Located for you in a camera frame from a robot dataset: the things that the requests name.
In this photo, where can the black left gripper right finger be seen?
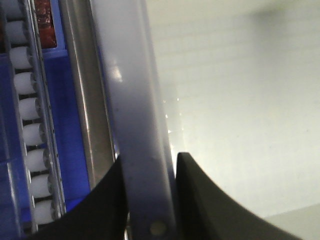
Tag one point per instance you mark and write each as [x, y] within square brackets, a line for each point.
[208, 213]

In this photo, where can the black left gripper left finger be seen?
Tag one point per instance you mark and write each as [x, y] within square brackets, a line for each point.
[101, 215]

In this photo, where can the white plastic tote bin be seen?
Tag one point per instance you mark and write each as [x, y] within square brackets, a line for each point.
[235, 83]

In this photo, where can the blue bin on lower shelf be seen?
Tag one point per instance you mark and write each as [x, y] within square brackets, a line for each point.
[14, 204]

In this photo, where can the roller track beside tote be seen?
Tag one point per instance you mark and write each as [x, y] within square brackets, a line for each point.
[33, 112]

